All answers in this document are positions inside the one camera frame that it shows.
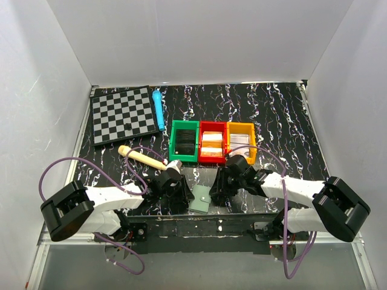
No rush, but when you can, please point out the black cards stack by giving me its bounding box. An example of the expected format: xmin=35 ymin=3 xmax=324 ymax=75
xmin=175 ymin=129 xmax=196 ymax=155

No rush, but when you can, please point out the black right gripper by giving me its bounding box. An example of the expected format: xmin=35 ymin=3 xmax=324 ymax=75
xmin=209 ymin=167 xmax=245 ymax=197

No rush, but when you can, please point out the green card holder wallet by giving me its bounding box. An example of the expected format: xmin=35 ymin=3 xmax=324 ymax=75
xmin=188 ymin=185 xmax=211 ymax=214

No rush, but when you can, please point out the red plastic bin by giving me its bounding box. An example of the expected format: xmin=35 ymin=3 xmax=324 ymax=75
xmin=198 ymin=121 xmax=227 ymax=164

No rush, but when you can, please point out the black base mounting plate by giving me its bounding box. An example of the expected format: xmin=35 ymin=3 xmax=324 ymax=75
xmin=124 ymin=213 xmax=282 ymax=254

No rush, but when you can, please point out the orange white card stack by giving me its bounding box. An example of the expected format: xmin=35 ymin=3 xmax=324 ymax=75
xmin=202 ymin=131 xmax=223 ymax=143
xmin=200 ymin=147 xmax=224 ymax=158

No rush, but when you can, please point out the orange plastic bin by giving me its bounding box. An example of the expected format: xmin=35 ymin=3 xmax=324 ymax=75
xmin=226 ymin=122 xmax=257 ymax=165

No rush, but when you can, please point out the grey black chessboard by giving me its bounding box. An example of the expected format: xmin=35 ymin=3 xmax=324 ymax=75
xmin=90 ymin=86 xmax=159 ymax=146

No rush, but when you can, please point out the green plastic bin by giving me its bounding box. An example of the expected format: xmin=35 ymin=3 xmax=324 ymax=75
xmin=169 ymin=120 xmax=200 ymax=163

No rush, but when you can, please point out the wooden stick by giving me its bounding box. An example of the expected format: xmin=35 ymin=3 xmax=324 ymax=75
xmin=118 ymin=145 xmax=166 ymax=170

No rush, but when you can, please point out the grey printed card stack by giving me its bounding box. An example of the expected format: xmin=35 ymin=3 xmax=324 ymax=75
xmin=230 ymin=134 xmax=250 ymax=158

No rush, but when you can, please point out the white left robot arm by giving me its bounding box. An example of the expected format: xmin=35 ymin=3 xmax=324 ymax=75
xmin=41 ymin=169 xmax=195 ymax=242

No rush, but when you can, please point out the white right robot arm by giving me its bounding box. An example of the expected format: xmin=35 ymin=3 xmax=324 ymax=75
xmin=210 ymin=155 xmax=371 ymax=242

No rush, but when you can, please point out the blue toy microphone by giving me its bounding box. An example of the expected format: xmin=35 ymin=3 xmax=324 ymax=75
xmin=152 ymin=89 xmax=165 ymax=131

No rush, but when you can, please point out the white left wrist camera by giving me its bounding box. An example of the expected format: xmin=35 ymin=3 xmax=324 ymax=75
xmin=166 ymin=160 xmax=182 ymax=181

